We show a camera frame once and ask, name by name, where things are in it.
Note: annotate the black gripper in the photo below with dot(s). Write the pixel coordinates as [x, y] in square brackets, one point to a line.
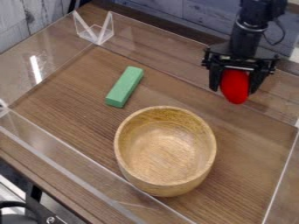
[242, 54]

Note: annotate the red strawberry toy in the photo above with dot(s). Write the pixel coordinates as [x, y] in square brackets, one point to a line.
[234, 85]

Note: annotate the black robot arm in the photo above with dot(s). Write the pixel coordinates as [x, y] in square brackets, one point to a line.
[257, 13]

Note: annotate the green rectangular block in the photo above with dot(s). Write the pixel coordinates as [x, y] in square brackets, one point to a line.
[124, 87]

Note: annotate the wooden bowl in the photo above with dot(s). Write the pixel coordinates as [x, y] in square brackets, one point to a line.
[166, 150]

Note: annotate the black table clamp base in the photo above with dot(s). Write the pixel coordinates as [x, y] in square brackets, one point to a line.
[26, 210]

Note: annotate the clear acrylic corner bracket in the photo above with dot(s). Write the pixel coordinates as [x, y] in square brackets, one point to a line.
[98, 34]

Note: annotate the clear acrylic tray wall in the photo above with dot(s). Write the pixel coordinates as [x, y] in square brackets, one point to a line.
[62, 140]

